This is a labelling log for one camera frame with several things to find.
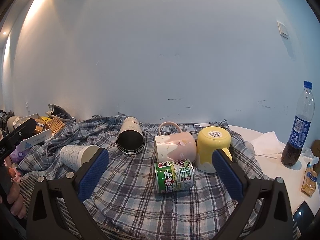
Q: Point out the white wall light switch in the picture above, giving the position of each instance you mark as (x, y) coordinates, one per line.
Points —
(282, 30)

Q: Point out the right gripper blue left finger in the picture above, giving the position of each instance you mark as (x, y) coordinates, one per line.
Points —
(90, 173)

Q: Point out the white marble steel tumbler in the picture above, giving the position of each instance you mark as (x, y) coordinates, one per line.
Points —
(130, 139)

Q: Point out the blue label cola bottle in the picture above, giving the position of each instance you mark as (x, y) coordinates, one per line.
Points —
(301, 125)

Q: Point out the orange plastic ribbed tray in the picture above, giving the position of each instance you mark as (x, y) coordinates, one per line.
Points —
(55, 125)

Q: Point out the blue patterned white paper cup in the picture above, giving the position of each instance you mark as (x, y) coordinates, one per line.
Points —
(73, 156)

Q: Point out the white cardboard box of items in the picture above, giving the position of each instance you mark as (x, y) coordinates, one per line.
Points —
(40, 134)

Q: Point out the gold snack sachet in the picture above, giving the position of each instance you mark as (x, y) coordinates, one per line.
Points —
(309, 181)

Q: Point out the green labelled tin can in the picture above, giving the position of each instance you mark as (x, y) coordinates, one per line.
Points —
(173, 176)

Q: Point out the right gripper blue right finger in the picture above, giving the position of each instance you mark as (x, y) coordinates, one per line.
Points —
(224, 168)

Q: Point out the blue plaid cloth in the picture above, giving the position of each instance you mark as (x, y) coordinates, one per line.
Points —
(125, 204)

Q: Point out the purple tissue pack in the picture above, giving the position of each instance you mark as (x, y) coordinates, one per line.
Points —
(17, 156)

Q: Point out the white tissue paper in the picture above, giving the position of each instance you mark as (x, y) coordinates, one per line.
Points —
(267, 145)

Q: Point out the yellow white ceramic mug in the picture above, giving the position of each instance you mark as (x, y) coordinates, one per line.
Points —
(209, 139)

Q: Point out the white wall socket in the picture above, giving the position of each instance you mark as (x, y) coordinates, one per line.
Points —
(27, 108)

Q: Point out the brown cardboard box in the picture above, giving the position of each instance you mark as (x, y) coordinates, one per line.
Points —
(316, 152)

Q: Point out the black smartphone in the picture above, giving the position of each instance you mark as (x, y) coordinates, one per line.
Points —
(303, 216)

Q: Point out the grey open pouch bag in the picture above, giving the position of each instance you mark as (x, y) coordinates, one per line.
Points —
(56, 111)

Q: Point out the pink white ceramic mug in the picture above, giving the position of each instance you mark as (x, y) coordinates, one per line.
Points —
(175, 146)

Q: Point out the person's left hand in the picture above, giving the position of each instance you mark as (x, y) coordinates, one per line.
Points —
(14, 197)

